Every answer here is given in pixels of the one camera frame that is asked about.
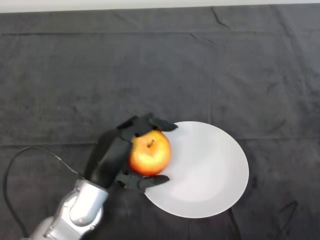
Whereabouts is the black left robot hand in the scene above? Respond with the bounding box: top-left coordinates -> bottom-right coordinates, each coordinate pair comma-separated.
83,112 -> 179,194

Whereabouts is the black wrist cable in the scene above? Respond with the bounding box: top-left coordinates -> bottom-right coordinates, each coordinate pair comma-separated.
2,146 -> 87,238

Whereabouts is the black table cloth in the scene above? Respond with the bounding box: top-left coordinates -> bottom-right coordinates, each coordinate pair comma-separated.
0,4 -> 320,240

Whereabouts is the red yellow apple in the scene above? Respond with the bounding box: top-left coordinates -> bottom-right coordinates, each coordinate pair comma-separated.
128,129 -> 172,177

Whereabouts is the white round plate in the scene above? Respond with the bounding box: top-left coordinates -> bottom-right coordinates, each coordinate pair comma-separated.
143,121 -> 250,219

